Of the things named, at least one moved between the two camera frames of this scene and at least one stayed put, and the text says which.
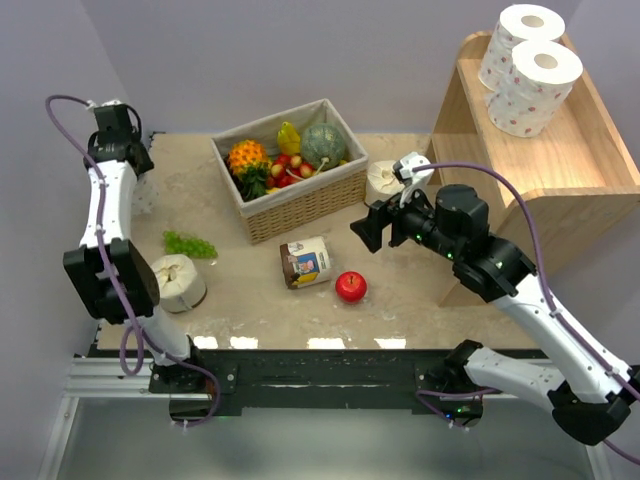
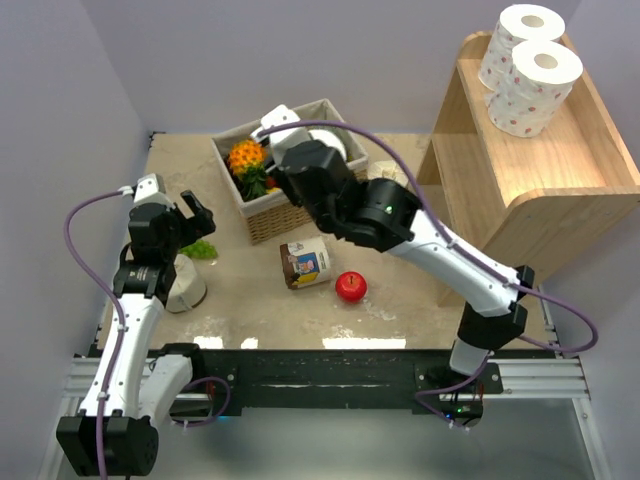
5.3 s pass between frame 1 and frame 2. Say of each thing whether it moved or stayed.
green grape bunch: stayed
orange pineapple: stayed
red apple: stayed
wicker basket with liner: stayed
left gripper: moved
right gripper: moved
